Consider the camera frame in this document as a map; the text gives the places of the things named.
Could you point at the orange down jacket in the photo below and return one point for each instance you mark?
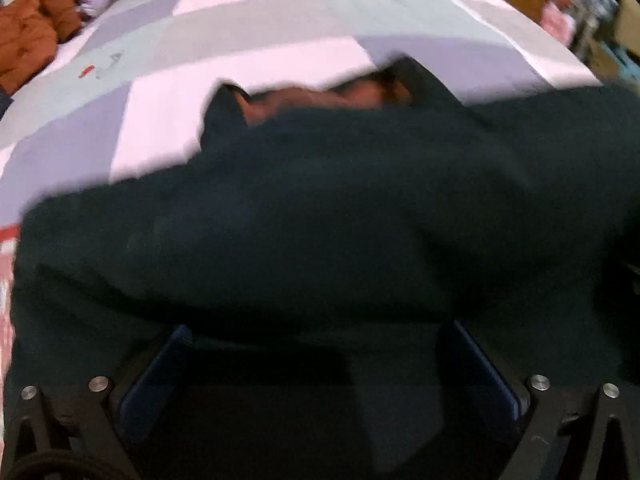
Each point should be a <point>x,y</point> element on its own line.
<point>31,31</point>

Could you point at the pink plastic bag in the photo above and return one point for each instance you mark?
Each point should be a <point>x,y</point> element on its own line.
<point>558,24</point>

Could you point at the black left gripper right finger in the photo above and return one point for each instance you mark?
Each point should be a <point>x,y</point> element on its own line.
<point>550,431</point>

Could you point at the red white checkered blanket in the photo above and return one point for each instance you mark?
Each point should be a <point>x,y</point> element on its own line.
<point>9,239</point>

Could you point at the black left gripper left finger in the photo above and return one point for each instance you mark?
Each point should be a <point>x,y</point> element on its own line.
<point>131,426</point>

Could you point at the cluttered clothes pile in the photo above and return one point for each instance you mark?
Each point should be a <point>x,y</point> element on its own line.
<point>606,37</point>

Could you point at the dark navy large jacket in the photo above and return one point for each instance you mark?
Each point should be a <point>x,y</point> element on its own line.
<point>321,245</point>

